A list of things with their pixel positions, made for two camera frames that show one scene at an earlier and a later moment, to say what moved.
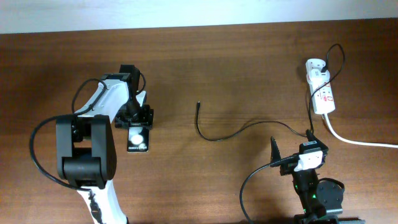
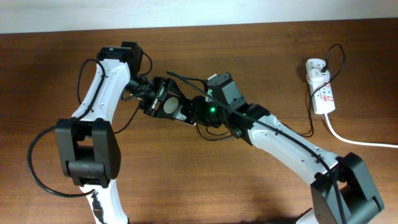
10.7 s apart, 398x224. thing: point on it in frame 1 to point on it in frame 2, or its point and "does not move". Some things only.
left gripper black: x=145 y=120 to x=146 y=105
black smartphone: x=138 y=140 to x=168 y=100
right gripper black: x=312 y=139 to x=195 y=114
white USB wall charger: x=316 y=76 does not move
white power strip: x=322 y=96 does not move
